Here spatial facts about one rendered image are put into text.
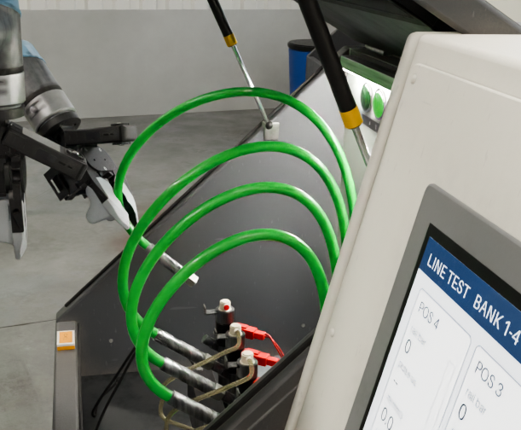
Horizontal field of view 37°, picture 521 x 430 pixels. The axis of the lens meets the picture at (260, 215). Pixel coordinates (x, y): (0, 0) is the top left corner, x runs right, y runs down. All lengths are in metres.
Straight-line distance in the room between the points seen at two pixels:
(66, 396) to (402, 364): 0.75
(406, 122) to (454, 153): 0.10
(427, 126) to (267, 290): 0.91
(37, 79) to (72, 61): 6.31
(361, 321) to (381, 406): 0.10
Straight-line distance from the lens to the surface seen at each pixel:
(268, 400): 0.86
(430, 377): 0.60
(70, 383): 1.32
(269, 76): 8.22
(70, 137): 1.29
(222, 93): 1.17
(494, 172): 0.58
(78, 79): 7.67
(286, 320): 1.59
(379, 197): 0.73
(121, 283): 1.06
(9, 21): 1.03
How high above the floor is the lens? 1.62
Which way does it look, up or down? 19 degrees down
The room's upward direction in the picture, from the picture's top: 2 degrees clockwise
